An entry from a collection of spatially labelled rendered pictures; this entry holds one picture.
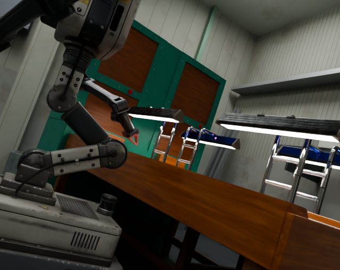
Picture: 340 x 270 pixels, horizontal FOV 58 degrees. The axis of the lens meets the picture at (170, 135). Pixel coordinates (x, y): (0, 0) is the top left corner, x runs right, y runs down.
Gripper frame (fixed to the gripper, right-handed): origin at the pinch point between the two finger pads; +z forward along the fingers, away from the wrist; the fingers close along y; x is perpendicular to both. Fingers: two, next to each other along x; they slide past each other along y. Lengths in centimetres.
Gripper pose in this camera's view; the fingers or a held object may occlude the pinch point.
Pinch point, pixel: (136, 143)
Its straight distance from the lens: 180.3
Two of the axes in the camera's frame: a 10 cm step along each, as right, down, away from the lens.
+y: -5.8, -1.4, 8.0
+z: 3.5, 8.4, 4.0
